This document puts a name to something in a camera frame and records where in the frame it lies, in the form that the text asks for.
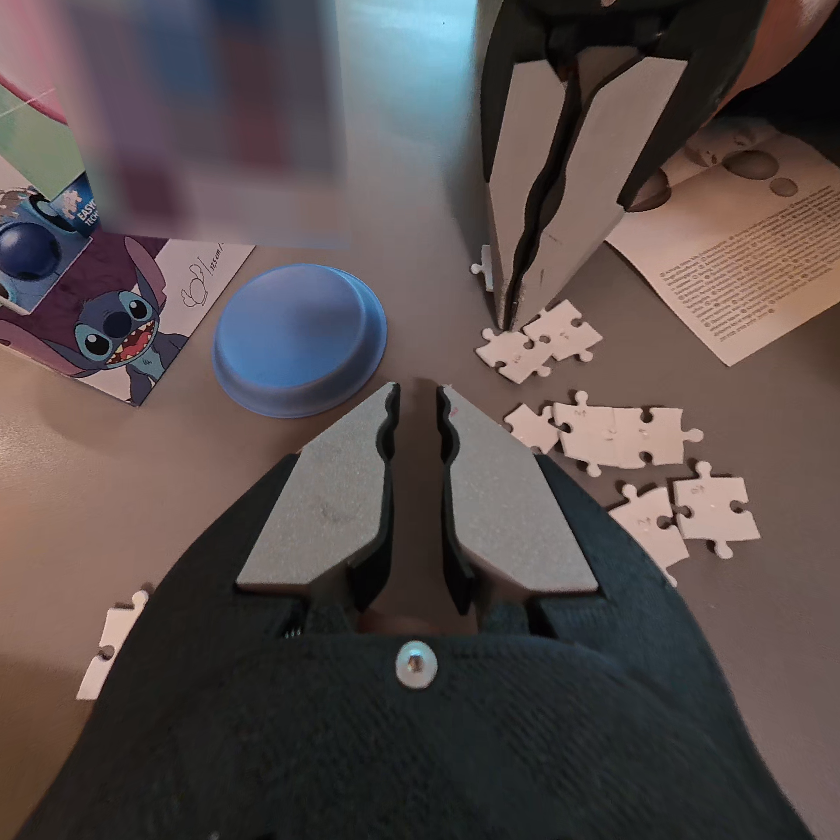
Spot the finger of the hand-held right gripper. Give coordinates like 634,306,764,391
511,45,690,329
486,58,569,330

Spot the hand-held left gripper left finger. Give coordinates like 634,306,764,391
235,382,401,611

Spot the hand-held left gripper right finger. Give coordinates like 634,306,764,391
436,384,601,616

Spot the white instruction leaflet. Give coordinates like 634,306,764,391
604,118,840,368

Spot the scattered white puzzle pieces group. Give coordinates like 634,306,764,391
504,390,762,586

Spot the blue round plastic puzzle stand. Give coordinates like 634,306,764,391
211,264,388,417

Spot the cartoon printed puzzle box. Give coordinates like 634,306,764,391
0,69,257,408

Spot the person's right hand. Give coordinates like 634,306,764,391
718,0,812,118

